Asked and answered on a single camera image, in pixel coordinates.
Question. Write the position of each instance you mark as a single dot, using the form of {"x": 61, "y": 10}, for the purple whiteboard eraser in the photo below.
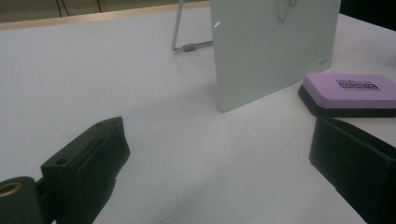
{"x": 345, "y": 93}

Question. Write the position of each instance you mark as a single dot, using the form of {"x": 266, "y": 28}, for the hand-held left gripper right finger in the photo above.
{"x": 358, "y": 168}

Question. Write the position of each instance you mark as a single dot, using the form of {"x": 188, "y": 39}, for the small glass whiteboard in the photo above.
{"x": 267, "y": 53}

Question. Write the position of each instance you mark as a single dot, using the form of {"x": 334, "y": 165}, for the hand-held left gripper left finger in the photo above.
{"x": 84, "y": 168}

